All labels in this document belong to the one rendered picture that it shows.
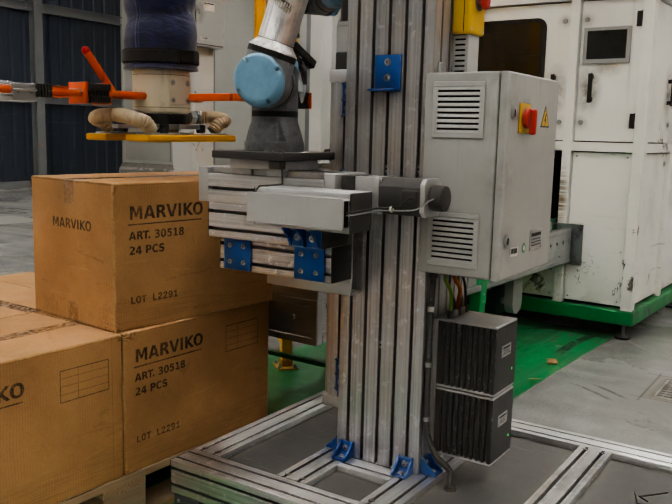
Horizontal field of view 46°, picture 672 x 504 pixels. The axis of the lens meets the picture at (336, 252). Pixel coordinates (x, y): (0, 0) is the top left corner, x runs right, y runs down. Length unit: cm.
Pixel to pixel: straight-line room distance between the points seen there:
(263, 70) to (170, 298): 78
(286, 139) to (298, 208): 26
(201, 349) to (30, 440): 58
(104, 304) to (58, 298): 23
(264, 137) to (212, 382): 85
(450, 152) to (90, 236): 100
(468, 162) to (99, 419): 116
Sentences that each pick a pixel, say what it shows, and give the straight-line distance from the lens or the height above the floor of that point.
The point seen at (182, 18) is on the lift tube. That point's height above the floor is 140.
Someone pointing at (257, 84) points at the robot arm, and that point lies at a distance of 184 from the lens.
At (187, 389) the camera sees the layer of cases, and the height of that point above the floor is 33.
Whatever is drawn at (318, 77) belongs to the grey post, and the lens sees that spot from 608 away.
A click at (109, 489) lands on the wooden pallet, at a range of 231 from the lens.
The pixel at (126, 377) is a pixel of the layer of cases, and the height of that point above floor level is 42.
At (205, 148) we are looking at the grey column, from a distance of 395.
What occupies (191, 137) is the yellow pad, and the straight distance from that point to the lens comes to 238.
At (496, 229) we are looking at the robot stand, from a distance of 183.
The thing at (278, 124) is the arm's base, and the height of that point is 110.
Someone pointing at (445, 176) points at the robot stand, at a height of 99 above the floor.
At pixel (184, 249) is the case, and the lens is 232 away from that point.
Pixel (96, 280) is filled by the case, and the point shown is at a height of 68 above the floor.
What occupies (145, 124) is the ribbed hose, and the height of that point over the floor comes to 110.
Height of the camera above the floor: 109
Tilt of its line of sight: 9 degrees down
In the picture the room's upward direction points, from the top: 1 degrees clockwise
